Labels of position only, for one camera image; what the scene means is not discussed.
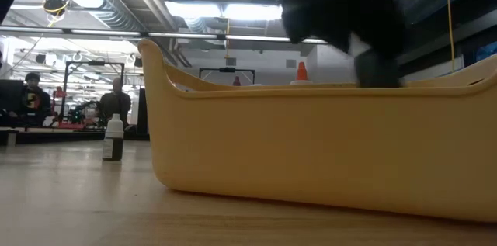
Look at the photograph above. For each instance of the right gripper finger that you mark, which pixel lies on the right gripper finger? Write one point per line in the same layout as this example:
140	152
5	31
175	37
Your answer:
378	69

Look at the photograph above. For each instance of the yellow plastic bin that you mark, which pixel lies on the yellow plastic bin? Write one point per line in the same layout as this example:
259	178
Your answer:
310	141

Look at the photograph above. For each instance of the pink-capped food coloring bottle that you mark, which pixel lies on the pink-capped food coloring bottle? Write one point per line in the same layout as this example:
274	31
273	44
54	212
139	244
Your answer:
236	81

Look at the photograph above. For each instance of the small white-capped dropper bottle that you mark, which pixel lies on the small white-capped dropper bottle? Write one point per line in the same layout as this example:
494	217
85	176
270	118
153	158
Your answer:
113	149

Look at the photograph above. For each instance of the red-capped food coloring bottle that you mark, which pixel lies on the red-capped food coloring bottle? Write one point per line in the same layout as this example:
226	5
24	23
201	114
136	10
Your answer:
301	72

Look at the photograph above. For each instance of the long linear ceiling light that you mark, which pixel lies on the long linear ceiling light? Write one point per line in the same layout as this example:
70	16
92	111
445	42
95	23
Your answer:
174	35

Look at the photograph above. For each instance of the black cabinet panel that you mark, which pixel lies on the black cabinet panel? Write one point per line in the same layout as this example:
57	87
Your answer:
142	112

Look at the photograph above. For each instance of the person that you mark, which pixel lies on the person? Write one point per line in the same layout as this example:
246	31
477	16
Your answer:
114	104
33	102

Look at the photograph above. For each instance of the red equipment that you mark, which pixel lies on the red equipment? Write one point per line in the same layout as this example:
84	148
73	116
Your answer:
70	125

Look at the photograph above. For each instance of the black monitor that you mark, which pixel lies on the black monitor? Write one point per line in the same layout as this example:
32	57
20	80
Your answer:
9	96

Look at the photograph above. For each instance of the low black rig frame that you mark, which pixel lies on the low black rig frame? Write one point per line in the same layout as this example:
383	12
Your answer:
227	70

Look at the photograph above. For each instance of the tall black rig frame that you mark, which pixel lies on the tall black rig frame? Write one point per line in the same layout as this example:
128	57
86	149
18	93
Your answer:
68	83

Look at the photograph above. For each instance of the black ceiling dome camera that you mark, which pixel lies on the black ceiling dome camera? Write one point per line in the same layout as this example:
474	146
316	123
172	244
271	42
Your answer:
55	4

